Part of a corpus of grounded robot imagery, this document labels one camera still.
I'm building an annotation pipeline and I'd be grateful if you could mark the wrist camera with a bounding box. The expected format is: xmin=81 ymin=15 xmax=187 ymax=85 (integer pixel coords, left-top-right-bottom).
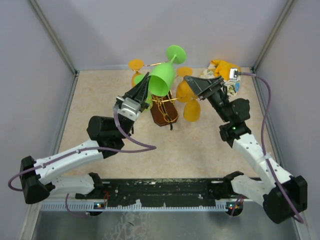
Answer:
xmin=229 ymin=67 xmax=241 ymax=82
xmin=113 ymin=96 xmax=141 ymax=122

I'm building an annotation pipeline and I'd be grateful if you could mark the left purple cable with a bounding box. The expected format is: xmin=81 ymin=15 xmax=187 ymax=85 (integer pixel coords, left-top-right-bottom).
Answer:
xmin=7 ymin=112 xmax=157 ymax=218

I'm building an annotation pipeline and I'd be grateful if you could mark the yellow plastic goblet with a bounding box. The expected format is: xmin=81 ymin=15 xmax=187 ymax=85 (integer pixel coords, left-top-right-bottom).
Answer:
xmin=128 ymin=58 xmax=145 ymax=87

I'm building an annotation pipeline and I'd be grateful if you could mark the green goblet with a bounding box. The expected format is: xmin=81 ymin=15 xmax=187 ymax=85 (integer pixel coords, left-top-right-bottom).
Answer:
xmin=133 ymin=73 xmax=154 ymax=112
xmin=148 ymin=45 xmax=187 ymax=97

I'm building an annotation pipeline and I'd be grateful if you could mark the gold wire wine glass rack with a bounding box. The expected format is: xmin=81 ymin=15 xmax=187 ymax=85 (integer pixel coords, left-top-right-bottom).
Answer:
xmin=148 ymin=70 xmax=179 ymax=129

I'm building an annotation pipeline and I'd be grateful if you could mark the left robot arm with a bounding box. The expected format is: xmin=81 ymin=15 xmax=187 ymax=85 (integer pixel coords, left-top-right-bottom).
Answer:
xmin=16 ymin=73 xmax=156 ymax=205

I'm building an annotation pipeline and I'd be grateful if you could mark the yellow floral cloth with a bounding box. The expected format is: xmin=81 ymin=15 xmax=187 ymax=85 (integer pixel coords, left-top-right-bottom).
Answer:
xmin=199 ymin=59 xmax=241 ymax=97

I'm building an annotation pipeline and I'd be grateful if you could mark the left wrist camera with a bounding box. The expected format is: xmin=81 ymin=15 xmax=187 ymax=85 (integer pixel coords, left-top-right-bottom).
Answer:
xmin=113 ymin=96 xmax=141 ymax=122

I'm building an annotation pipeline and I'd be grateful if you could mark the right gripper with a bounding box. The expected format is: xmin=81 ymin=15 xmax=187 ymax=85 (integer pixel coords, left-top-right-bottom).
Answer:
xmin=184 ymin=75 xmax=231 ymax=123

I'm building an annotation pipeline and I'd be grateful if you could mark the green goblet front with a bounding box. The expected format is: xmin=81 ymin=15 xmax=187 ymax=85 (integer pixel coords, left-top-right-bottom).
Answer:
xmin=148 ymin=45 xmax=187 ymax=97

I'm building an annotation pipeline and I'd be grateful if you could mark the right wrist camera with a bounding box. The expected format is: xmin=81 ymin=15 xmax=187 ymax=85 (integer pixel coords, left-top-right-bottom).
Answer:
xmin=229 ymin=67 xmax=241 ymax=82

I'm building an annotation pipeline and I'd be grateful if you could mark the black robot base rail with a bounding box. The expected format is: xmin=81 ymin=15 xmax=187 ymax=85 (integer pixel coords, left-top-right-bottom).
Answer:
xmin=74 ymin=177 xmax=253 ymax=208

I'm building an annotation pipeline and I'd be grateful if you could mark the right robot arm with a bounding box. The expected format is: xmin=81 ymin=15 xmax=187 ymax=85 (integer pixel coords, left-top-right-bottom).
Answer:
xmin=184 ymin=76 xmax=308 ymax=224

